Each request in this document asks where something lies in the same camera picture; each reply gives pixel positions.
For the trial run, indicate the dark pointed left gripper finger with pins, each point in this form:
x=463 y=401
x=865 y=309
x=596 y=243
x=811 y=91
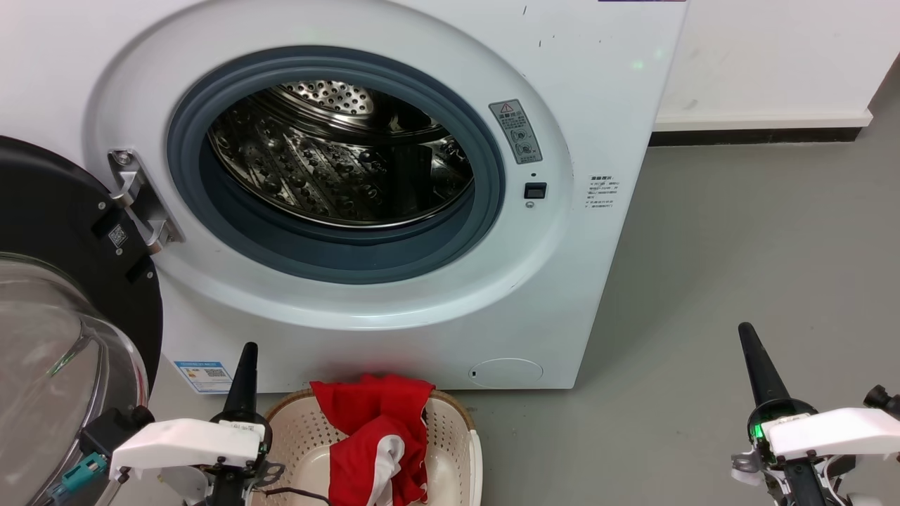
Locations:
x=246 y=386

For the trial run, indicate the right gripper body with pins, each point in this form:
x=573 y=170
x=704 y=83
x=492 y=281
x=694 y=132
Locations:
x=801 y=481

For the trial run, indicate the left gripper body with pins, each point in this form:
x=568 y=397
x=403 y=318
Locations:
x=235 y=485

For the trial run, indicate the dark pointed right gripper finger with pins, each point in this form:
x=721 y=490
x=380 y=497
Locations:
x=763 y=372

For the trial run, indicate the red and white garment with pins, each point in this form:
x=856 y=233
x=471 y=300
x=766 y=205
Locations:
x=365 y=422

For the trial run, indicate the cream perforated laundry basket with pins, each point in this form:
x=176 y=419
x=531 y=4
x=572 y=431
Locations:
x=299 y=436

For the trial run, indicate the stainless steel washing machine drum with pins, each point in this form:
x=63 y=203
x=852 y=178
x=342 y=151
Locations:
x=316 y=169

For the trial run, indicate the black round washer door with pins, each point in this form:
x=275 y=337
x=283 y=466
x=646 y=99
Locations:
x=49 y=204

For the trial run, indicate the blue energy label sticker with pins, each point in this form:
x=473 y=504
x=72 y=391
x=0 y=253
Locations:
x=202 y=377

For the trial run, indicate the grey rubber door gasket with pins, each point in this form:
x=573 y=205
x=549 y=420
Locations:
x=330 y=261

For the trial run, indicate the QR code sticker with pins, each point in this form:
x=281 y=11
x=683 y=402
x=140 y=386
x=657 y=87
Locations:
x=118 y=236

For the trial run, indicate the silver door hinge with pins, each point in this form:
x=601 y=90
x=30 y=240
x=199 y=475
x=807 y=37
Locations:
x=137 y=200

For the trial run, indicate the white front-load washing machine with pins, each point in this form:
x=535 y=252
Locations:
x=562 y=281

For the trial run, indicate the black baseboard strip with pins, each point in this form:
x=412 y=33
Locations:
x=759 y=137

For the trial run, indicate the small white text sticker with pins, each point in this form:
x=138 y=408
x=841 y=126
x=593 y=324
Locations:
x=602 y=191

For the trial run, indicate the round white filter cover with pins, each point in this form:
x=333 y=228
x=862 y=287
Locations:
x=506 y=373

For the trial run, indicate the black door latch slot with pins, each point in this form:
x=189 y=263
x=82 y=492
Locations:
x=535 y=190

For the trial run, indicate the grey warning label sticker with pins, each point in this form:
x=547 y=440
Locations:
x=516 y=131

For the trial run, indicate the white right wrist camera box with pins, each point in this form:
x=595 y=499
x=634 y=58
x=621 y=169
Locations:
x=837 y=430

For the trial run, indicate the white wall ledge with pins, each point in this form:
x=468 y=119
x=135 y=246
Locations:
x=759 y=120

